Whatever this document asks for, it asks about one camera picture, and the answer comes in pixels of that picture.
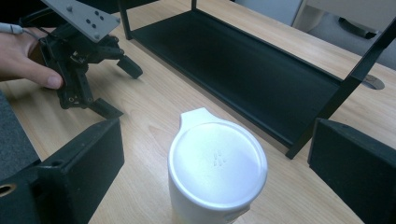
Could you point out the jar with white lid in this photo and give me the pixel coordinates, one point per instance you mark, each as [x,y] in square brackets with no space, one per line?
[218,168]

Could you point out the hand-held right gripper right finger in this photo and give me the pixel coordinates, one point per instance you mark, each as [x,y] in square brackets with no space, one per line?
[358,168]

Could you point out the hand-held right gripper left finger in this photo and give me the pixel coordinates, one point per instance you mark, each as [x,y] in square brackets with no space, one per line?
[81,174]

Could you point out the black two-tier metal rack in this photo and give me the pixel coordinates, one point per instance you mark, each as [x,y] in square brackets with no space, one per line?
[243,71]

